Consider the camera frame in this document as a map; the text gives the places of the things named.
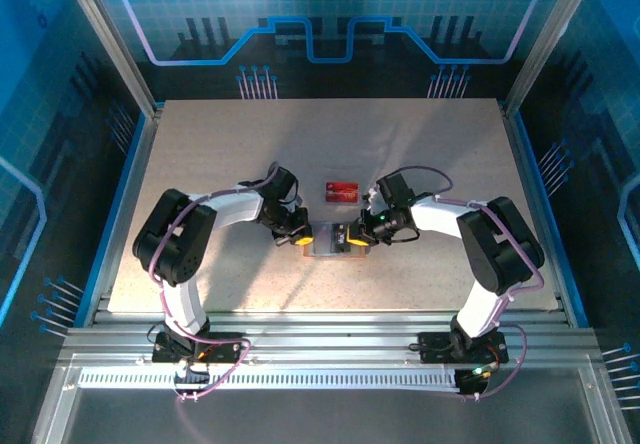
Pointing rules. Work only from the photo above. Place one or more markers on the brown leather card holder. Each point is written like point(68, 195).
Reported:
point(320, 239)

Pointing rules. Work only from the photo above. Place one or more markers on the red credit card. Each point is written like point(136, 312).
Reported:
point(342, 193)

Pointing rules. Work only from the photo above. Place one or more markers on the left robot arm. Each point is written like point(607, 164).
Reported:
point(185, 249)

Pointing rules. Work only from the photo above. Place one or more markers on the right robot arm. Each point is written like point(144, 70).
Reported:
point(500, 254)

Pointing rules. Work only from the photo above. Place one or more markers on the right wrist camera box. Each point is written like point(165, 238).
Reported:
point(372, 201)

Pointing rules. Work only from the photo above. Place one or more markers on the aluminium frame cross rail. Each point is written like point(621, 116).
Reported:
point(325, 339)

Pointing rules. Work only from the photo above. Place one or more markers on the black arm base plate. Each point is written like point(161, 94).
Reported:
point(165, 351)
point(432, 349)

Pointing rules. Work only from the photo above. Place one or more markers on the aluminium table side rail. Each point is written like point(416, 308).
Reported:
point(148, 139)
point(516, 139)

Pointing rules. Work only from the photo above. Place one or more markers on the aluminium frame post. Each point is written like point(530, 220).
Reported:
point(550, 39)
point(111, 39)

